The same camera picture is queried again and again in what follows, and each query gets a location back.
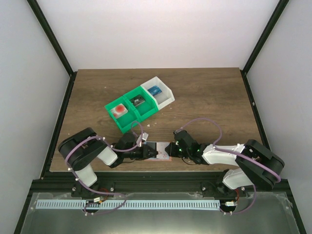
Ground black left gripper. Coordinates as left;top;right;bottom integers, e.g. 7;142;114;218
123;144;158;160

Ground green front plastic bin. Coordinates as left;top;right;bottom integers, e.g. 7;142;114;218
105;96;137;133

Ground green plastic bin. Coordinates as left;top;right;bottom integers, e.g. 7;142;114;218
105;96;137;133
123;86;158;122

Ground white red credit card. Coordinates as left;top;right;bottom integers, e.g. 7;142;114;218
156;142;170;160

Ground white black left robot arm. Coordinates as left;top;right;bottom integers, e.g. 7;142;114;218
58;127;158;197

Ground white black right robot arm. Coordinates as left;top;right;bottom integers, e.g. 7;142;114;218
165;130;285;196

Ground red white card stack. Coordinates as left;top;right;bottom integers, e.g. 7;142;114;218
110;103;128;119

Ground black VIP card stack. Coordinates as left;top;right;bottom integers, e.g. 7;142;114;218
130;95;145;107

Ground blue card stack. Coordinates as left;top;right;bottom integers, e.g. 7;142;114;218
148;85;162;96

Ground green middle plastic bin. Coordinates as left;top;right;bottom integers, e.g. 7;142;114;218
123;86;158;122

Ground white plastic bin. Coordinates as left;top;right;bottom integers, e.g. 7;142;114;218
140;77;175;111

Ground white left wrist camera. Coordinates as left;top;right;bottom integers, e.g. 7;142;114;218
138;132;149;142

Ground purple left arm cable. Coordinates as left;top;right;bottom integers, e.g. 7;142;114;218
65;120;144;216

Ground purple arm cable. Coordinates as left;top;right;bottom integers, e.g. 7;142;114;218
65;120;144;216
179;118;281;215

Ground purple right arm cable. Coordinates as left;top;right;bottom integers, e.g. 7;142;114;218
179;118;281;215

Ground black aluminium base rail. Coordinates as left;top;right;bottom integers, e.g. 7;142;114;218
31;172;288;198

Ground light blue slotted cable duct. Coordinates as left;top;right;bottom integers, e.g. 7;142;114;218
35;199;220;211

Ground black right frame post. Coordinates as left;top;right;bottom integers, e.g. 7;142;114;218
242;0;291;74

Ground black frame post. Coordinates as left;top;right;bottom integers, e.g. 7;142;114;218
242;0;291;74
26;0;75;76

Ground black left frame post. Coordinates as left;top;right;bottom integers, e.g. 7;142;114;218
26;0;75;76

